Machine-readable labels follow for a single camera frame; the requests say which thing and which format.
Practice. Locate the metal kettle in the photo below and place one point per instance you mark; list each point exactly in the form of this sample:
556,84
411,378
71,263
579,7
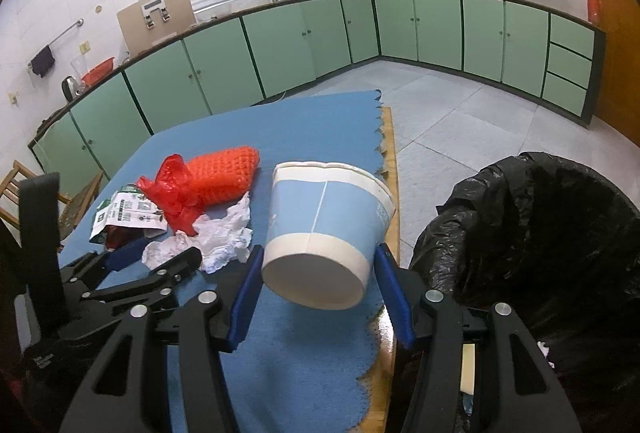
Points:
71,88

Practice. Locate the wooden table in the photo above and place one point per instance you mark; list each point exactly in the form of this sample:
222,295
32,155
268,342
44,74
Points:
391,153

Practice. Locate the orange foam net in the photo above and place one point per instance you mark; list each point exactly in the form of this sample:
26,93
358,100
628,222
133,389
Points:
225,173

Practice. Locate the red plastic bag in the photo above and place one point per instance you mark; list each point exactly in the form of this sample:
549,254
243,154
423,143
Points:
172,193

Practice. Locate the cardboard box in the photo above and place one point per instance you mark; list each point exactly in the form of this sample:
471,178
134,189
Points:
150,33

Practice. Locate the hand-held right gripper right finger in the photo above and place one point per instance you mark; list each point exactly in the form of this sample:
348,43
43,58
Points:
395,293

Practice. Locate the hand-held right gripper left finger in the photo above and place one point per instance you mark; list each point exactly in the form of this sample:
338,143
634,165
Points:
242,293

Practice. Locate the wooden chair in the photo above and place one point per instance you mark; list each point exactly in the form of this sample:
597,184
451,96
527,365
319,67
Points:
10,183

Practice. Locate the metal towel rail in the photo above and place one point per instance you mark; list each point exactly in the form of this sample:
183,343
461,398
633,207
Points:
70,29

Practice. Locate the blue and white paper cup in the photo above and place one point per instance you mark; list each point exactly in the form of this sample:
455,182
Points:
320,223

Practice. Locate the green and white milk carton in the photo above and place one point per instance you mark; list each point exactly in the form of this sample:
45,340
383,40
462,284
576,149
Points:
130,213

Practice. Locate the blue scalloped table mat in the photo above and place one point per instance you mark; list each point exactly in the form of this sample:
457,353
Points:
300,138

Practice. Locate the white tissue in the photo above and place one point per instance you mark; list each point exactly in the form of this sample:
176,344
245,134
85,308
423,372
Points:
220,238

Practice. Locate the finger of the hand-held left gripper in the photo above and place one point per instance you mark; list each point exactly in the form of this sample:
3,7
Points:
125,254
180,260

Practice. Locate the bin with black bag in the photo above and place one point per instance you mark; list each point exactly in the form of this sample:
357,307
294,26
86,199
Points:
525,238

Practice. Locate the green lower cabinets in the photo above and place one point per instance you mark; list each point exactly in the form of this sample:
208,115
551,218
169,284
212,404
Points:
435,28

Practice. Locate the red thermos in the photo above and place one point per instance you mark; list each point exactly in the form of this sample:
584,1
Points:
593,8

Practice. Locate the wooden door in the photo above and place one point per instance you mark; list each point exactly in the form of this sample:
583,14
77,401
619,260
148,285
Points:
615,38

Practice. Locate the dark towel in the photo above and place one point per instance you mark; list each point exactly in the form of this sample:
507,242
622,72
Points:
42,62

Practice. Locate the red basin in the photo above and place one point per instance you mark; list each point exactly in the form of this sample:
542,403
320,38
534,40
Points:
97,73

